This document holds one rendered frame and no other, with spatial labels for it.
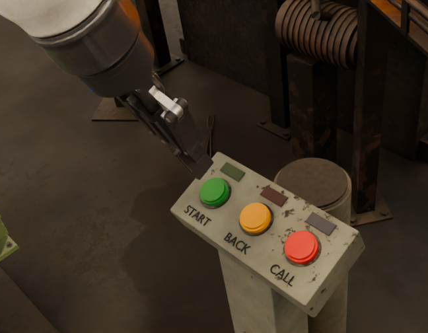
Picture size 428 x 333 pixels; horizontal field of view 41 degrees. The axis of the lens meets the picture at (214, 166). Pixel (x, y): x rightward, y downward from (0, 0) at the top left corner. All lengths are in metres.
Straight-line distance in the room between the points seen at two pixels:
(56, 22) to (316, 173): 0.53
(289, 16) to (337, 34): 0.13
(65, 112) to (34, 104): 0.15
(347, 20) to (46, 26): 0.88
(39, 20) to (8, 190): 1.41
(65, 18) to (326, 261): 0.40
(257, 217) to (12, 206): 1.19
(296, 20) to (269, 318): 0.73
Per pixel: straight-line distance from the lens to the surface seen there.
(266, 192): 0.74
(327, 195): 0.86
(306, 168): 0.90
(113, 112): 2.01
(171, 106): 0.56
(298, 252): 0.68
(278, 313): 0.80
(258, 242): 0.71
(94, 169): 1.81
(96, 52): 0.50
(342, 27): 1.26
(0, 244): 1.15
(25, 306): 1.50
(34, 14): 0.47
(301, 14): 1.31
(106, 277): 1.50
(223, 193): 0.75
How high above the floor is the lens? 1.14
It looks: 42 degrees down
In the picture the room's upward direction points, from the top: 10 degrees counter-clockwise
